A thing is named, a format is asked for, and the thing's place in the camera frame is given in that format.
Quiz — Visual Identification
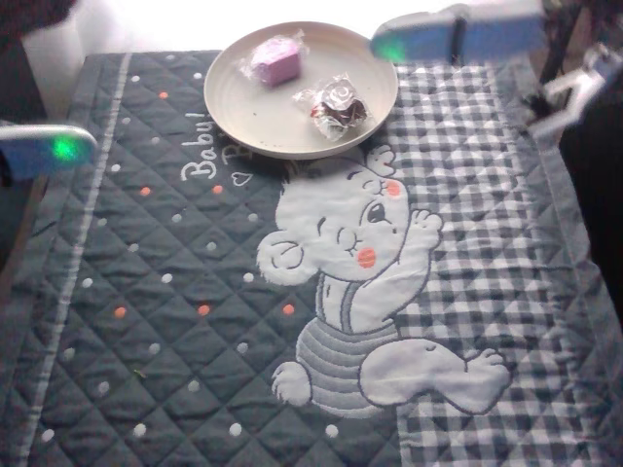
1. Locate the purple cake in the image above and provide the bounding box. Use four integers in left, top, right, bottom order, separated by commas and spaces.
237, 28, 311, 90

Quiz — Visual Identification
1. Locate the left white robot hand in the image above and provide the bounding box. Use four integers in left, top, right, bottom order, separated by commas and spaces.
0, 124, 99, 179

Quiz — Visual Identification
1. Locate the round white plate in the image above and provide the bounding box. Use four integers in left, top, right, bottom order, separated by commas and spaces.
202, 24, 400, 160

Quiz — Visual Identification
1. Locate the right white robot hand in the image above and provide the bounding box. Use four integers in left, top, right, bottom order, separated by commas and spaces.
368, 3, 623, 140

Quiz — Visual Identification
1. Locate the brown cake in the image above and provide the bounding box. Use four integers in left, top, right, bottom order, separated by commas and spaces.
291, 71, 374, 142

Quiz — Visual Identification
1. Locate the grey quilt with printed bear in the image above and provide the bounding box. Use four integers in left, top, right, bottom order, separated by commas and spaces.
0, 48, 623, 467

